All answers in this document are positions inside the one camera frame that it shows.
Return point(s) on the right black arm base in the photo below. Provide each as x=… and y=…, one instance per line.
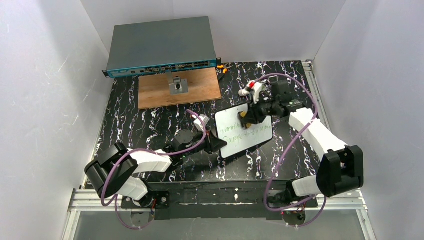
x=290, y=204

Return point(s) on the yellow whiteboard eraser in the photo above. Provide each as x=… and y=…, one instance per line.
x=246, y=119

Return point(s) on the grey metal bracket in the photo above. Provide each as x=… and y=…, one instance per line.
x=177, y=85

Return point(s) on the orange handled pliers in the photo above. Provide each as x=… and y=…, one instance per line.
x=224, y=69

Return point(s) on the grey network switch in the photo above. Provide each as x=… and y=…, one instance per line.
x=157, y=47

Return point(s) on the black marble pattern mat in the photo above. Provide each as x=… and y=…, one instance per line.
x=185, y=159

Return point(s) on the white dry-erase board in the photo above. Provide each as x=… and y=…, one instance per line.
x=229, y=129

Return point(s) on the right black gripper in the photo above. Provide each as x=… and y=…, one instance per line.
x=251, y=114

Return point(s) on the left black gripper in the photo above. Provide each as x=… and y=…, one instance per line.
x=209, y=143

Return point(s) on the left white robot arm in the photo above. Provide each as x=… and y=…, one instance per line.
x=122, y=182

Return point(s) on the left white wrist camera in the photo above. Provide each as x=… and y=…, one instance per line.
x=201, y=122

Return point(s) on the green white marker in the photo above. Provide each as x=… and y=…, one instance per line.
x=245, y=91

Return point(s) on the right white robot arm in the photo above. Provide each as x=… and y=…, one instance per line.
x=341, y=166

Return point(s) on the brown wooden board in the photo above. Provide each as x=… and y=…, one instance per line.
x=153, y=90

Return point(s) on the metal whiteboard stand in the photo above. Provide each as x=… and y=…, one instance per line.
x=272, y=79

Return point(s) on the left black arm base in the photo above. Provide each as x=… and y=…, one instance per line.
x=152, y=200

